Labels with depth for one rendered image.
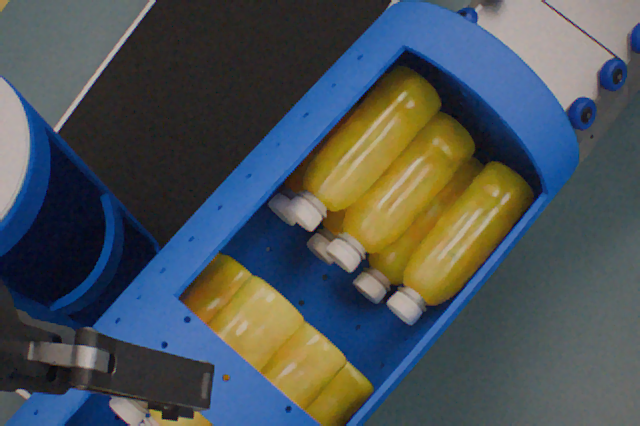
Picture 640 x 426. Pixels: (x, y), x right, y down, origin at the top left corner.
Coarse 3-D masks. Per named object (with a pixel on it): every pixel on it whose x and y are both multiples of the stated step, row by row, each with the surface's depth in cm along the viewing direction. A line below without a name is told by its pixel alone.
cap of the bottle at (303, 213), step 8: (296, 200) 96; (304, 200) 96; (288, 208) 96; (296, 208) 96; (304, 208) 96; (312, 208) 96; (296, 216) 96; (304, 216) 96; (312, 216) 96; (304, 224) 97; (312, 224) 96
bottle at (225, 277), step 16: (224, 256) 94; (208, 272) 94; (224, 272) 93; (240, 272) 93; (192, 288) 94; (208, 288) 93; (224, 288) 92; (192, 304) 92; (208, 304) 92; (224, 304) 92; (208, 320) 91; (128, 400) 91
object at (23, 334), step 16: (0, 288) 37; (0, 304) 36; (0, 320) 36; (16, 320) 37; (0, 336) 36; (16, 336) 37; (32, 336) 38; (48, 336) 39; (0, 352) 36; (16, 352) 37; (0, 368) 36; (16, 368) 38; (32, 368) 38; (48, 368) 39; (0, 384) 37
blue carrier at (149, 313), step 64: (384, 64) 90; (448, 64) 88; (512, 64) 88; (320, 128) 89; (512, 128) 88; (256, 192) 88; (192, 256) 87; (256, 256) 109; (128, 320) 86; (192, 320) 83; (320, 320) 110; (384, 320) 107; (448, 320) 92; (256, 384) 81; (384, 384) 91
